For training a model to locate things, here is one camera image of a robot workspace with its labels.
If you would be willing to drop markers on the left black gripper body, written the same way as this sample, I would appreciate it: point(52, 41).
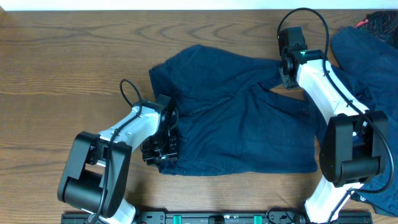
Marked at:
point(161, 148)

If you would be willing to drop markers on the black patterned garment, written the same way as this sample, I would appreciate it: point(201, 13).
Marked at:
point(381, 24)

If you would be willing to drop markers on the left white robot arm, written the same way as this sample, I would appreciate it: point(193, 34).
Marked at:
point(95, 175)

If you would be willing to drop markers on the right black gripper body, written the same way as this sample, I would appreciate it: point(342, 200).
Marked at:
point(287, 81)

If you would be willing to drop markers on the dark blue shorts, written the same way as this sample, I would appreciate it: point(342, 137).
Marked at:
point(229, 119)

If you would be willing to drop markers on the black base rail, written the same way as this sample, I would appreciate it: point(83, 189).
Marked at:
point(271, 217)

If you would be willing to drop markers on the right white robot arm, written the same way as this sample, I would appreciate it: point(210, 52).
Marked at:
point(354, 149)

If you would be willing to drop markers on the dark blue clothes pile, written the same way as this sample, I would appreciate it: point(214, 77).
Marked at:
point(368, 69)

